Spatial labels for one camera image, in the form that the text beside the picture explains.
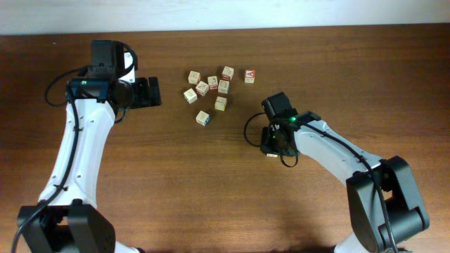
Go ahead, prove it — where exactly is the snail wooden block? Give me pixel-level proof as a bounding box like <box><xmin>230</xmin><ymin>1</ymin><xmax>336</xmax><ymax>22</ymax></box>
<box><xmin>218</xmin><ymin>80</ymin><xmax>230</xmax><ymax>94</ymax></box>

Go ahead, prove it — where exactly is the blue number five block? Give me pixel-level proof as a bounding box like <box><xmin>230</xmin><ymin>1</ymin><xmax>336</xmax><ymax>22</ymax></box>
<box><xmin>195</xmin><ymin>110</ymin><xmax>210</xmax><ymax>127</ymax></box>

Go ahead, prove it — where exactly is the yellow edged wooden block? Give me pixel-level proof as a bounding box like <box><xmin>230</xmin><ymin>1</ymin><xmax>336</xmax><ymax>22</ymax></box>
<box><xmin>214</xmin><ymin>96</ymin><xmax>227</xmax><ymax>111</ymax></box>

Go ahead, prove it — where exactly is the red letter A block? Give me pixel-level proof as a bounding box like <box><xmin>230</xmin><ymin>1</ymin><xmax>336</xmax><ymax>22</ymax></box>
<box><xmin>244</xmin><ymin>69</ymin><xmax>256</xmax><ymax>84</ymax></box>

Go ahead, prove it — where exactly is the baseball wooden block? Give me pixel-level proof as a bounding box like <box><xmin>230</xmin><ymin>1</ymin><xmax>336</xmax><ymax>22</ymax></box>
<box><xmin>207</xmin><ymin>76</ymin><xmax>219</xmax><ymax>90</ymax></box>

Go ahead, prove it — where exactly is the butterfly wooden block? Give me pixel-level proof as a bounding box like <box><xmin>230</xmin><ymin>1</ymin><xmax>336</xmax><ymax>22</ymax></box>
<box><xmin>188</xmin><ymin>71</ymin><xmax>201</xmax><ymax>85</ymax></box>

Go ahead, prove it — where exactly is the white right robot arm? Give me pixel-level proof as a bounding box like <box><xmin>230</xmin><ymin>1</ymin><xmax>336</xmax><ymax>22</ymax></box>
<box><xmin>260</xmin><ymin>93</ymin><xmax>430</xmax><ymax>252</ymax></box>

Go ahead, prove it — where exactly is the leaf wooden block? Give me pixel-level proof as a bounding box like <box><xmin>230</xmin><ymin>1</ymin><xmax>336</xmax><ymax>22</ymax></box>
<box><xmin>195</xmin><ymin>81</ymin><xmax>210</xmax><ymax>96</ymax></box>

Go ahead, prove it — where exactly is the green letter wooden block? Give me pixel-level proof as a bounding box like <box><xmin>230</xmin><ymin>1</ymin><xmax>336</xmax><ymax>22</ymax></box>
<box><xmin>184</xmin><ymin>89</ymin><xmax>198</xmax><ymax>104</ymax></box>

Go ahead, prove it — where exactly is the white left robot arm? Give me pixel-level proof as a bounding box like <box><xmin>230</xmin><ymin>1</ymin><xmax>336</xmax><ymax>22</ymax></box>
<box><xmin>11</xmin><ymin>40</ymin><xmax>162</xmax><ymax>252</ymax></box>

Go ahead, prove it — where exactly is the elephant wooden block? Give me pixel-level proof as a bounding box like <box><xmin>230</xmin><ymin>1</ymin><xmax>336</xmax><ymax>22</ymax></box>
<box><xmin>221</xmin><ymin>66</ymin><xmax>234</xmax><ymax>81</ymax></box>

